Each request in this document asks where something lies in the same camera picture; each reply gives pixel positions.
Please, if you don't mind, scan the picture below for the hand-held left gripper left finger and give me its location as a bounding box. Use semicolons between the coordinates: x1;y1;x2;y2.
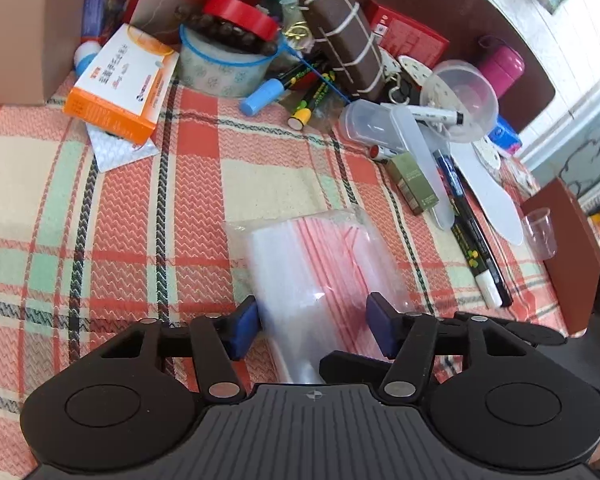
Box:
87;296;259;404

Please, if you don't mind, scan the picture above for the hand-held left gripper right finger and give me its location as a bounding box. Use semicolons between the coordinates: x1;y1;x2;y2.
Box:
367;292;538;404

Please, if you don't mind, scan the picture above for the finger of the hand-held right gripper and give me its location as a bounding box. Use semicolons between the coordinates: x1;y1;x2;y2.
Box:
320;350;397;377
500;319;570;347

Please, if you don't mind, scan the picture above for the pack of zip bags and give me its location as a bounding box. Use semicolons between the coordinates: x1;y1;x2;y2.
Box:
222;207;412;387

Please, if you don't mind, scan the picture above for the translucent toothbrush case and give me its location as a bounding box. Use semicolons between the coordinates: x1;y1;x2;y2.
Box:
390;105;456;231

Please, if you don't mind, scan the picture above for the orange white medicine box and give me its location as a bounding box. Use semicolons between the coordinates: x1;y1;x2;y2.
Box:
63;24;180;145

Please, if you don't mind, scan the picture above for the tan cardboard box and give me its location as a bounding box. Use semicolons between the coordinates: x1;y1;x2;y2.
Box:
0;0;112;107

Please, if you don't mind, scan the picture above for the black chalk marker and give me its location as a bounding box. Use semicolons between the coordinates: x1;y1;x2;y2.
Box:
459;170;515;309

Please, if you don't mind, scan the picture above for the black marker white tip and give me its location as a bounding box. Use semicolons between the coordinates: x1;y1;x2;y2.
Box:
450;200;504;310

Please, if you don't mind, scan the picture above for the small clear plastic cup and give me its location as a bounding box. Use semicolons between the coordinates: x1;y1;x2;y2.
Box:
522;207;559;261

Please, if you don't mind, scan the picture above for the plain white insole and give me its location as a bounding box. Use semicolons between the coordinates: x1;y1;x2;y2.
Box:
447;139;525;247

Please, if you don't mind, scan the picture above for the small olive green box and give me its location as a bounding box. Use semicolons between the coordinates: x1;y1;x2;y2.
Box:
385;152;441;216

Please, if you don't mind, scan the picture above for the plaid tablecloth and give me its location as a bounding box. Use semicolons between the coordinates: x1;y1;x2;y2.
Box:
0;67;588;466

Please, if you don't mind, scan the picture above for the red marker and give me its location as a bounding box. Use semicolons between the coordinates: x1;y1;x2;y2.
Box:
370;143;407;162

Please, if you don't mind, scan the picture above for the blue tissue pack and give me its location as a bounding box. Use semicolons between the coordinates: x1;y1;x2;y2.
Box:
487;115;523;159

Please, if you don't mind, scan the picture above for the clear plastic case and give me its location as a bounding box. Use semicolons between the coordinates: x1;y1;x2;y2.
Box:
338;99;412;154

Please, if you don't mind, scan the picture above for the silver blister pack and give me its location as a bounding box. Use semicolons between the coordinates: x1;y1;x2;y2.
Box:
86;122;160;174

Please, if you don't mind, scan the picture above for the white marker black cap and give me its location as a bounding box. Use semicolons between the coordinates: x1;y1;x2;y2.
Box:
405;104;465;127

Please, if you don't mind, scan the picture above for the marker with light blue cap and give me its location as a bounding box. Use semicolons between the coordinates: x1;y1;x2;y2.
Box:
240;62;327;116

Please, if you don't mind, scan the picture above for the black marker yellow tip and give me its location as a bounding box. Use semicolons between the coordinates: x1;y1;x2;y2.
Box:
287;72;337;131

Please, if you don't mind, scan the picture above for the clear measuring cup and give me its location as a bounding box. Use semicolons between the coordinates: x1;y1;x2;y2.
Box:
420;60;500;149

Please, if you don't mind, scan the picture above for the patterned clear tape roll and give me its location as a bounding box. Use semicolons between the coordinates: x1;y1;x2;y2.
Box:
179;25;277;99

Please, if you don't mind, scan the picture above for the dotted white insole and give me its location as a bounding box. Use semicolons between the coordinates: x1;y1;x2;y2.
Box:
380;52;502;174

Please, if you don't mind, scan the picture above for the pink thermos bottle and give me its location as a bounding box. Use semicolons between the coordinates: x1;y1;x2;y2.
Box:
477;35;526;99

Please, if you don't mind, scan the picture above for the red cardboard box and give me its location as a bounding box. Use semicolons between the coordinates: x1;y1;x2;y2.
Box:
362;0;451;72

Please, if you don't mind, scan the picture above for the brown checked pouch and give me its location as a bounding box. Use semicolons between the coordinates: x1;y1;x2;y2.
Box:
299;0;387;104

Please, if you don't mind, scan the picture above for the white and blue bottle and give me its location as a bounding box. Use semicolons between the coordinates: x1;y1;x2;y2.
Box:
74;42;104;77

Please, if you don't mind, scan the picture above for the red tape roll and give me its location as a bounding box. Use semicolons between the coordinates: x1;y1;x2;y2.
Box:
202;0;280;42

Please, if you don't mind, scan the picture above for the red tray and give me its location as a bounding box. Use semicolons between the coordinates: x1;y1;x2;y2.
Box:
125;0;276;47

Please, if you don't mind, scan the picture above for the thin blue cable tie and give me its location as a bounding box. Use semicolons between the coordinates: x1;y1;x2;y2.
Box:
279;34;352;102

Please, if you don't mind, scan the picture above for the brown bead bracelet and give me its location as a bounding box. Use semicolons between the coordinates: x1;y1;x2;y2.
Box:
172;5;282;59

